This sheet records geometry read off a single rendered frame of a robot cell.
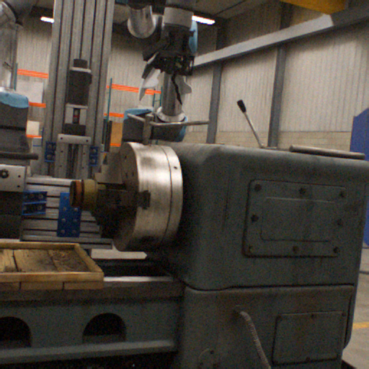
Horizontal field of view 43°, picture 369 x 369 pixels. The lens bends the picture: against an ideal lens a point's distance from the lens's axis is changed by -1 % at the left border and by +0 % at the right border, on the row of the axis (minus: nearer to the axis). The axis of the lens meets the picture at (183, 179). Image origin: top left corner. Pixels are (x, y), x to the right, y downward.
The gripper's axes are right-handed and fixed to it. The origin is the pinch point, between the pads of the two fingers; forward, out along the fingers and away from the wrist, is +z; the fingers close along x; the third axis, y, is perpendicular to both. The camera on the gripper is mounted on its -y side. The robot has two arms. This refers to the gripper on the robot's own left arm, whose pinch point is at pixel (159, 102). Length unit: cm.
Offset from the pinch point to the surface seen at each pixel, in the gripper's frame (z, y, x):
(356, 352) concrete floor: 154, -15, 215
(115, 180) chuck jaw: 24.0, -7.2, -5.7
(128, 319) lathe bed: 56, 15, -11
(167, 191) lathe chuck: 21.7, 11.1, -1.5
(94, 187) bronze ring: 25.1, -5.3, -13.5
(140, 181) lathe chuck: 19.8, 7.6, -8.3
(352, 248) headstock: 34, 38, 54
